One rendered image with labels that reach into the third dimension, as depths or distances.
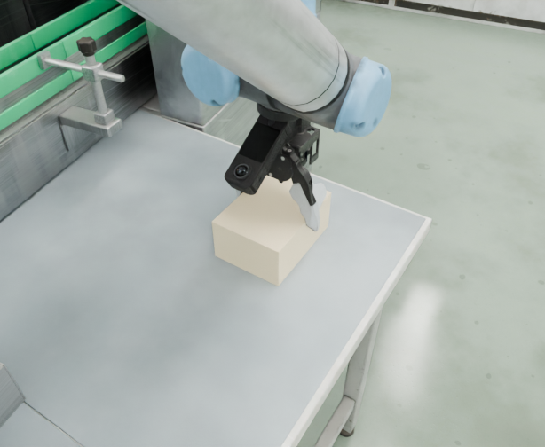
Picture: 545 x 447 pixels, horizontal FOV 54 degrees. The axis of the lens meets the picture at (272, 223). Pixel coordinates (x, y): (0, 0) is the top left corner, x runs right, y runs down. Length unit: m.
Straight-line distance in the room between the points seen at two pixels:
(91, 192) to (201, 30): 0.71
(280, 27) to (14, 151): 0.69
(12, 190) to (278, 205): 0.46
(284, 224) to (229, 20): 0.49
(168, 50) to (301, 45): 0.72
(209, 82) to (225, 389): 0.38
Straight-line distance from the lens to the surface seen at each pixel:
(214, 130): 1.21
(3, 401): 0.75
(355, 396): 1.34
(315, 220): 0.80
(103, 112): 0.99
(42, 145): 1.04
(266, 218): 0.81
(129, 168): 1.07
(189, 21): 0.34
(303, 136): 0.78
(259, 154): 0.72
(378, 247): 0.89
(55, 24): 1.16
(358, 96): 0.51
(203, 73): 0.59
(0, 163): 0.99
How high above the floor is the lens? 1.37
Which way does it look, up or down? 43 degrees down
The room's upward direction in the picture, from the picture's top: straight up
